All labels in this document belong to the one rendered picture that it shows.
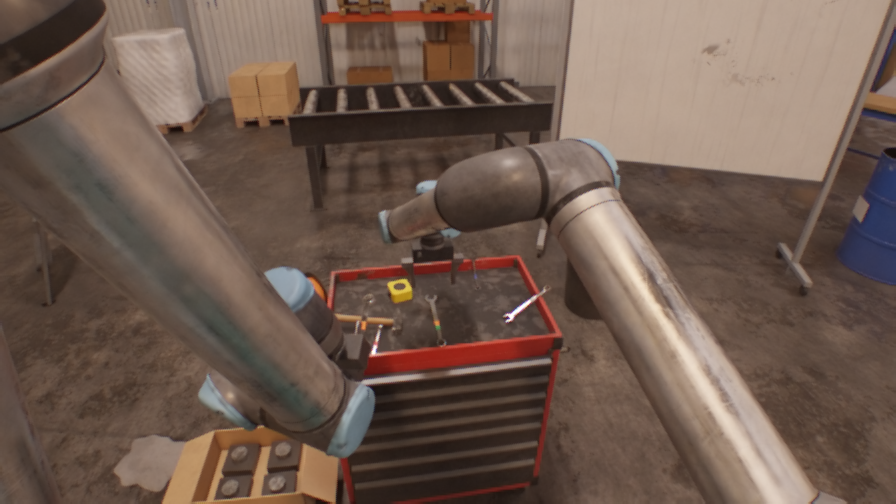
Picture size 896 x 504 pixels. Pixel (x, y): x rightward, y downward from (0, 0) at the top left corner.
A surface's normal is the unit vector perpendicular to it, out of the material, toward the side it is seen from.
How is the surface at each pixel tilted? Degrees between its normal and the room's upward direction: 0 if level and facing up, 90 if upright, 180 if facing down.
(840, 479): 0
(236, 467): 0
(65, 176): 103
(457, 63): 90
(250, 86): 90
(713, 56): 90
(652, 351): 62
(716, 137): 90
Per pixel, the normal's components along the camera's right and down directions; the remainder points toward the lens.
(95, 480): 0.00, -0.88
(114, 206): 0.65, 0.51
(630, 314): -0.70, -0.15
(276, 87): 0.15, 0.48
